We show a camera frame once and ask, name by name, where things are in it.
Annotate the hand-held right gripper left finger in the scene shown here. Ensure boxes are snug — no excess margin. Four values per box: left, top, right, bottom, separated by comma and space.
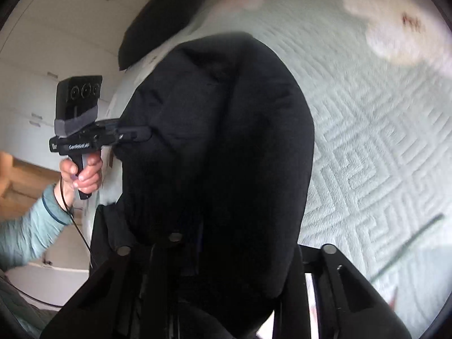
40, 233, 184, 339

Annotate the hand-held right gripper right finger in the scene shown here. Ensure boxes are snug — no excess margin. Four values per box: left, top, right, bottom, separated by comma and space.
300, 244, 412, 339

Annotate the black hooded jacket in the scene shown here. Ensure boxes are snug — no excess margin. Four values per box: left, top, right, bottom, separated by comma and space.
90, 31, 316, 339

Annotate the person's left forearm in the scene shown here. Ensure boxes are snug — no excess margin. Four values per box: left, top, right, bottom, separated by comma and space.
0, 183, 76, 272

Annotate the person's left hand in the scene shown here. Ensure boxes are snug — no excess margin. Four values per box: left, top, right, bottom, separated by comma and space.
59, 155, 104, 196

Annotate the white round tub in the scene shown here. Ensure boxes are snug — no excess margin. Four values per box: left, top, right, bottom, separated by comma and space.
7, 259, 92, 308

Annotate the white wardrobe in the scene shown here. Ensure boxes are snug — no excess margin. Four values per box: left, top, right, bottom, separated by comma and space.
0, 0, 170, 172

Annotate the person's grey quilted top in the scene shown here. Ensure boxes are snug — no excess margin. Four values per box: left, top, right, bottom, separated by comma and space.
0, 272, 61, 339

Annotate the black garment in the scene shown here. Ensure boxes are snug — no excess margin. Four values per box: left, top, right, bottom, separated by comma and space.
118, 0, 220, 72

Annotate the floral quilted bed cover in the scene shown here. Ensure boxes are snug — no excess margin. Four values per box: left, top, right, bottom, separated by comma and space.
95, 0, 452, 339

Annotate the black cable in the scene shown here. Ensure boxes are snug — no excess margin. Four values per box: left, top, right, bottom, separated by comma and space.
0, 178, 95, 308

